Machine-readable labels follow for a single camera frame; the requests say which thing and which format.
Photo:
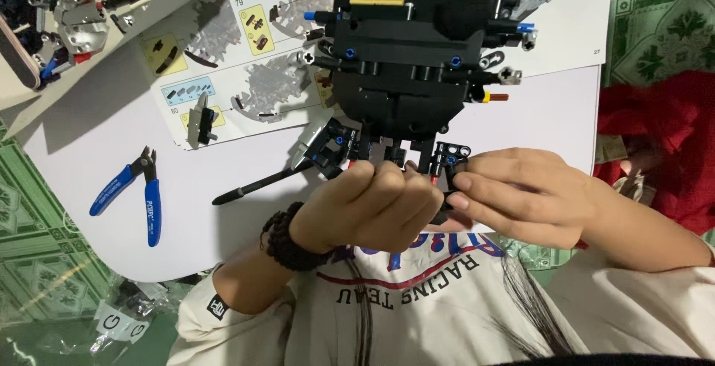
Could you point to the person's left hand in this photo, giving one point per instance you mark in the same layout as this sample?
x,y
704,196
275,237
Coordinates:
x,y
363,215

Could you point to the red cloth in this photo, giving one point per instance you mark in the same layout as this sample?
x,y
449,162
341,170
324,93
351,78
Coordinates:
x,y
664,148

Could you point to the clear plastic bag white label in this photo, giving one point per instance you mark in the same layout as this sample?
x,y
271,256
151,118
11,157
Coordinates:
x,y
125,315

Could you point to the small grey black brick assembly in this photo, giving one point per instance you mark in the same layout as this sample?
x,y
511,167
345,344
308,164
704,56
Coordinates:
x,y
202,123

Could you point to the tray of loose brick parts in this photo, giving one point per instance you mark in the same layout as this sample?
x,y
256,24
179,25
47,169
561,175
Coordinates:
x,y
61,14

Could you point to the small tan paper slip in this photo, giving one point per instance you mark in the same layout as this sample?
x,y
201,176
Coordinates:
x,y
610,149

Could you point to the black brick vehicle model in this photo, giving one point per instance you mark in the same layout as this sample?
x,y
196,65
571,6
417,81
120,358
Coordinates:
x,y
402,75

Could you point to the person's right hand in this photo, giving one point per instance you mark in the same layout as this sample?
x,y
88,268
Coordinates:
x,y
530,198

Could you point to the white printed shirt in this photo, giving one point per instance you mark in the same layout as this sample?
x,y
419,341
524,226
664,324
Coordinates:
x,y
435,321

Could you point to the person's left fingers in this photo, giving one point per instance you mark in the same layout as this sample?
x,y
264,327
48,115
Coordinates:
x,y
385,187

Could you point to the open instruction booklet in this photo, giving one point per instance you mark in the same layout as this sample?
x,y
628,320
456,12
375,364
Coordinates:
x,y
257,75

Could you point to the long black rod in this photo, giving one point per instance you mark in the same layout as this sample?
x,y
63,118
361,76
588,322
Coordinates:
x,y
251,187

